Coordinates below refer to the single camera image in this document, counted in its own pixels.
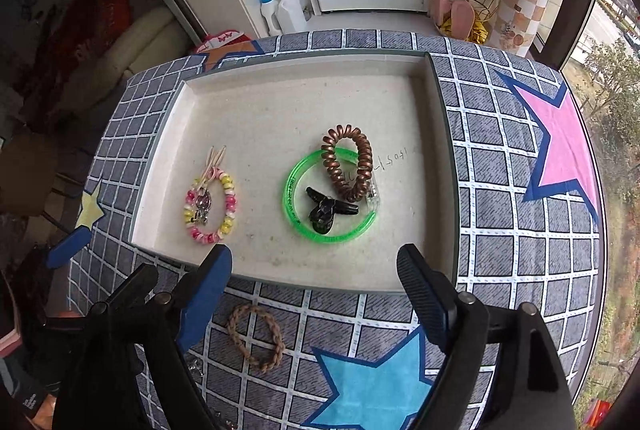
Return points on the beige sofa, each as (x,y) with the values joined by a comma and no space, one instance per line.
(150,40)

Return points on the red white bag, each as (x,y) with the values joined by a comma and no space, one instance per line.
(220,41)

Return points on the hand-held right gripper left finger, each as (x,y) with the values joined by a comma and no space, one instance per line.
(205,295)

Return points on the small silver charm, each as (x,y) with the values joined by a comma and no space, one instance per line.
(202,206)
(194,367)

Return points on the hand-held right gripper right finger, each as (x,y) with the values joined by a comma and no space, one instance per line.
(425,295)

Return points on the grey rectangular tray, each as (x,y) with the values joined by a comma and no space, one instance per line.
(275,120)

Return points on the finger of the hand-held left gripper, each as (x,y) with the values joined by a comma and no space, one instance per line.
(70,247)
(135,282)

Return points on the beige hair pin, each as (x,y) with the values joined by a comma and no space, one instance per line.
(215,160)

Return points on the pink slippers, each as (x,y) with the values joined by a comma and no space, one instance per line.
(452,10)

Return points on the green plastic bangle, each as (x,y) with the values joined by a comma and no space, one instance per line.
(291,195)

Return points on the white detergent bottle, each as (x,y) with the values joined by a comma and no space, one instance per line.
(292,15)

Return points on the red blanket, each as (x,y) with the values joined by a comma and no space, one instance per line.
(80,35)

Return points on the blue cap detergent bottle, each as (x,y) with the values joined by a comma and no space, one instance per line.
(270,17)

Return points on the grey checked star tablecloth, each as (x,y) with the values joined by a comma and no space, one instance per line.
(500,260)

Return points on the red cartoon window decal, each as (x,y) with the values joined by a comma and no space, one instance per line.
(597,412)

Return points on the black claw hair clip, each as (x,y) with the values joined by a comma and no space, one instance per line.
(325,210)

